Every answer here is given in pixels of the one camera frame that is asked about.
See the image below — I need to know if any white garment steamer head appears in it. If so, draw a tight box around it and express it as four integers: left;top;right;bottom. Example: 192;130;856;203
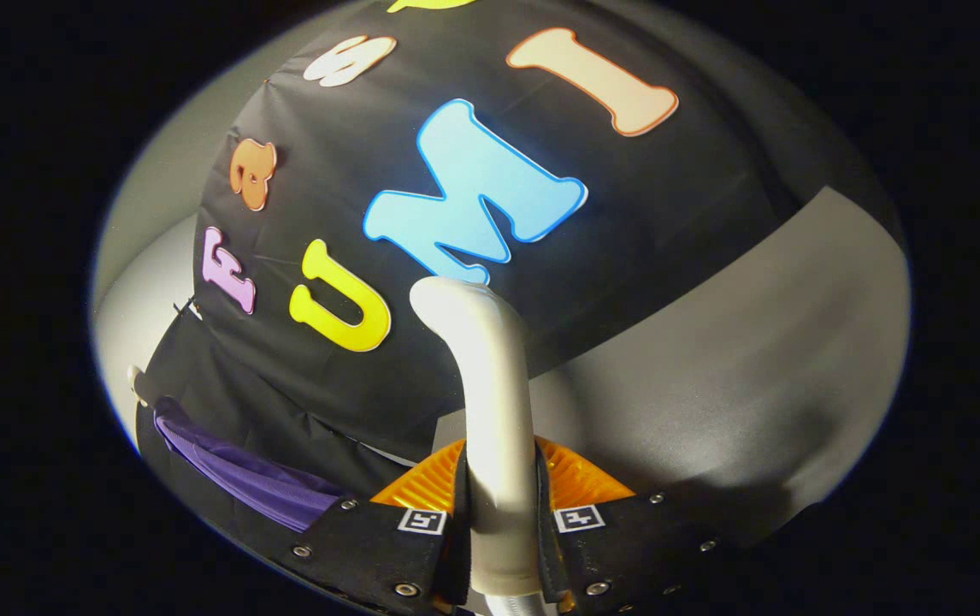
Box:
409;275;546;600

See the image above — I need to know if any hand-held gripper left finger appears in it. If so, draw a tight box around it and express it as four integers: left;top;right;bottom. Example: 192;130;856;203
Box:
272;438;474;615

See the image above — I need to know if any purple corduroy jacket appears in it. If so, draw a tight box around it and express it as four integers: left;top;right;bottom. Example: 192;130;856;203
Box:
154;398;345;533

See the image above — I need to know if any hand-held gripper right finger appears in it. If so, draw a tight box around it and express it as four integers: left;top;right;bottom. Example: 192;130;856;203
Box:
533;435;743;615

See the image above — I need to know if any grey cabinet with dark top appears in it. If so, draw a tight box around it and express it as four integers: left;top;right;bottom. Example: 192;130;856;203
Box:
434;187;912;548

